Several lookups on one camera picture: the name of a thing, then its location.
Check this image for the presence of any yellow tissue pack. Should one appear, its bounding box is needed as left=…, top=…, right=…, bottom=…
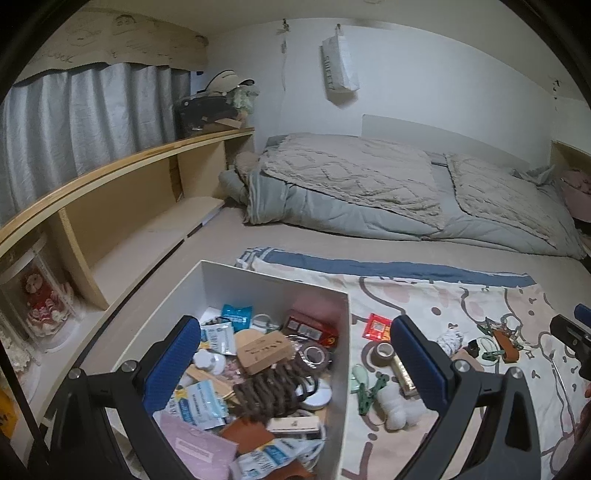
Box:
left=392, top=357, right=421, bottom=398

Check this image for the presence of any red box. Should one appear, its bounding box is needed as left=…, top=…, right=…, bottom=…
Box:
left=283, top=310, right=340, bottom=349

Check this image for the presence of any brown braided rope bundle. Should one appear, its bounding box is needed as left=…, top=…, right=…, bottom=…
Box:
left=233, top=357, right=308, bottom=423

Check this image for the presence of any beige quilted pillow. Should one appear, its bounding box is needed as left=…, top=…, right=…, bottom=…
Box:
left=445, top=153, right=573, bottom=245
left=259, top=134, right=446, bottom=232

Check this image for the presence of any brown leather wallet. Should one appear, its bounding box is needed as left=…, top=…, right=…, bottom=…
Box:
left=219, top=418, right=273, bottom=455

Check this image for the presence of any white sock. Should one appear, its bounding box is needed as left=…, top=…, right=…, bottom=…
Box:
left=372, top=383, right=439, bottom=432

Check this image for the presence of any grey curtain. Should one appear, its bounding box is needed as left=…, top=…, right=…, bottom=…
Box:
left=0, top=62, right=192, bottom=227

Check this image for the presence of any teal packet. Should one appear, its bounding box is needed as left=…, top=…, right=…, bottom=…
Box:
left=221, top=304, right=254, bottom=333

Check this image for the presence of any brown leather key case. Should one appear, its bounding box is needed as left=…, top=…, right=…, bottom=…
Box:
left=494, top=330, right=520, bottom=365

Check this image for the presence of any red packet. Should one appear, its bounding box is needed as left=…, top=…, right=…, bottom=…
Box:
left=362, top=313, right=391, bottom=341

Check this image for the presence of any white patterned cloth roll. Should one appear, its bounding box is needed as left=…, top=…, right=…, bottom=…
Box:
left=436, top=327, right=465, bottom=356

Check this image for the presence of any grey duvet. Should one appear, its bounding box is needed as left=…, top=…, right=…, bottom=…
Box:
left=217, top=134, right=587, bottom=259

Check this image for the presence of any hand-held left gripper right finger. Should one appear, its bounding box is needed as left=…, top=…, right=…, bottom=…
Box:
left=390, top=315, right=546, bottom=480

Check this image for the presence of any black hair tie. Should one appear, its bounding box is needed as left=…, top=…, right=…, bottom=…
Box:
left=291, top=374, right=324, bottom=402

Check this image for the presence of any teddy bear display dome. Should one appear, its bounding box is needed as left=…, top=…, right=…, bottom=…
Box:
left=0, top=233, right=79, bottom=354

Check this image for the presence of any white paper bag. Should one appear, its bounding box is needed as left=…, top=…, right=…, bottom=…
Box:
left=321, top=34, right=361, bottom=93

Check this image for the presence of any pale green bundle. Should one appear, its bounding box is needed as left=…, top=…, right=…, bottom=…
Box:
left=231, top=85, right=259, bottom=116

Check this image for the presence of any pink packet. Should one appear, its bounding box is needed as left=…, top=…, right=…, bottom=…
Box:
left=152, top=411, right=238, bottom=480

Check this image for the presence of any white cap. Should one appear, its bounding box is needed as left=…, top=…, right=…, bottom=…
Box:
left=203, top=70, right=254, bottom=97

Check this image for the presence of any printed cartoon bear blanket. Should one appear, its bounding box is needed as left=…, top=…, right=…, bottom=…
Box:
left=235, top=247, right=591, bottom=480

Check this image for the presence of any cardboard tan small box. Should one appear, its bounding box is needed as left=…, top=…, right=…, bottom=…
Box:
left=235, top=330, right=296, bottom=374

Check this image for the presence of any white flower decoration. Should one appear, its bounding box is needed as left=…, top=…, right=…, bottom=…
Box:
left=0, top=323, right=42, bottom=384

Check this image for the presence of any white round compact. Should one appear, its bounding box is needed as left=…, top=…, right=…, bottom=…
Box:
left=300, top=381, right=332, bottom=411

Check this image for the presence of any pink clothes pile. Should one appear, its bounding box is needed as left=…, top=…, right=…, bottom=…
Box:
left=561, top=168, right=591, bottom=208

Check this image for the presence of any black bag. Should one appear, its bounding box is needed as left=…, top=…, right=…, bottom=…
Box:
left=174, top=95, right=241, bottom=139

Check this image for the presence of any blue white packet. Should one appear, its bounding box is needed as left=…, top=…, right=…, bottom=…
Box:
left=228, top=436, right=324, bottom=480
left=168, top=381, right=229, bottom=428
left=199, top=320, right=238, bottom=356

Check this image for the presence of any small white stick box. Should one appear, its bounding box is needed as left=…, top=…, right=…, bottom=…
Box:
left=267, top=414, right=321, bottom=440

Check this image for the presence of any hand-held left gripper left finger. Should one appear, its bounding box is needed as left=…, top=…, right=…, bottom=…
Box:
left=48, top=315, right=201, bottom=480

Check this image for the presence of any white jar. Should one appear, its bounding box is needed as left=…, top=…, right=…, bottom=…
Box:
left=191, top=349, right=227, bottom=377

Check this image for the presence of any wooden shelf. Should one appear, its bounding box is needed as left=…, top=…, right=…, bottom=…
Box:
left=0, top=127, right=257, bottom=416

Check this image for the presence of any white headboard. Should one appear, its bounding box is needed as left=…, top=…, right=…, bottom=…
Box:
left=361, top=114, right=546, bottom=167

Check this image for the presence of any white shoe box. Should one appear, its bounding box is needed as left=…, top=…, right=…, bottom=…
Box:
left=81, top=260, right=352, bottom=480

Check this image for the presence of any beige cartoon valance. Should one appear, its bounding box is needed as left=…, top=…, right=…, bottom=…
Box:
left=18, top=9, right=208, bottom=86

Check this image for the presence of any wooden stick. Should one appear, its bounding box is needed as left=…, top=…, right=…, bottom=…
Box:
left=187, top=367, right=241, bottom=402

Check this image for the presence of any thin hanging cable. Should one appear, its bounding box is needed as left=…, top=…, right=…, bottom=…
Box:
left=279, top=18, right=291, bottom=88

